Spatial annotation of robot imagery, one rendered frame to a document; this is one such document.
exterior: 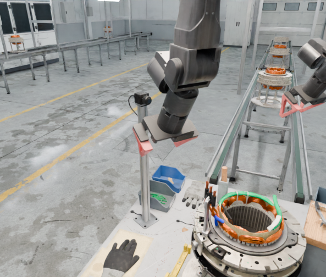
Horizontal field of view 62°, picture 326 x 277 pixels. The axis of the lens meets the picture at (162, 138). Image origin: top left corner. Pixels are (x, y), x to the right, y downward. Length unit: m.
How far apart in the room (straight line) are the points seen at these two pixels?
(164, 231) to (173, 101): 0.86
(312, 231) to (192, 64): 0.70
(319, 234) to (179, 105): 0.65
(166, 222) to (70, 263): 1.13
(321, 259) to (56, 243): 1.93
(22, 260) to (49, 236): 0.26
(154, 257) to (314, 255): 0.57
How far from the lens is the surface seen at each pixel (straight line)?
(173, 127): 0.55
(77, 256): 2.32
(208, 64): 0.47
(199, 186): 1.54
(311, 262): 1.03
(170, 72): 0.47
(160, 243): 1.24
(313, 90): 0.91
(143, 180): 1.19
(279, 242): 0.86
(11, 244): 2.59
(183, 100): 0.50
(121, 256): 1.18
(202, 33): 0.45
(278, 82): 2.90
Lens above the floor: 1.68
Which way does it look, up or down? 26 degrees down
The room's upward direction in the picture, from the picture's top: straight up
